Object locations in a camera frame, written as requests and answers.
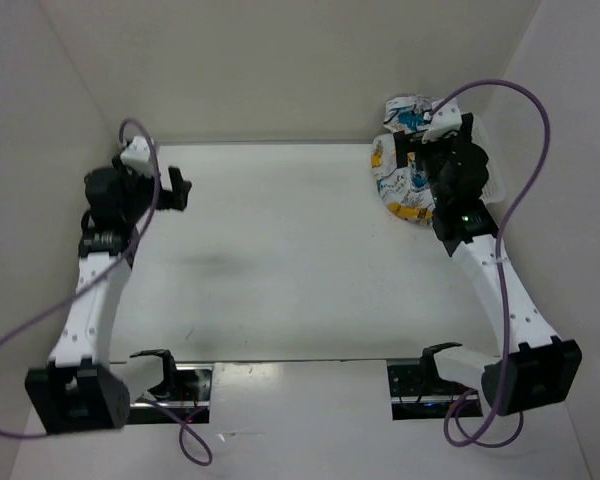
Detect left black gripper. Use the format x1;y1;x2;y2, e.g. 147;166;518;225
113;157;191;224

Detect white yellow teal printed shorts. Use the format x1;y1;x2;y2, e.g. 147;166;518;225
371;94;439;226

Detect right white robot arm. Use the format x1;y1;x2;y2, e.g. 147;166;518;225
393;114;582;416

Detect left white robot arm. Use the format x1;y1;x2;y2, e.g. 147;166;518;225
25;157;192;435

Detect white plastic mesh basket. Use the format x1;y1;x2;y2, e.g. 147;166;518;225
472;116;506;204

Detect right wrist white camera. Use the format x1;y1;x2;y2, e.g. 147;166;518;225
422;99;462;144

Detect wrist white camera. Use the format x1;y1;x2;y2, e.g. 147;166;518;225
120;135;154;177
422;99;462;144

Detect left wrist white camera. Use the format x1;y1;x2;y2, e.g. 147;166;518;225
120;135;154;177

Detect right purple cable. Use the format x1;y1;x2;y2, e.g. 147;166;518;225
433;79;552;447

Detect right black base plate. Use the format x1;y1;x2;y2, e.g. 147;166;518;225
387;359;467;421

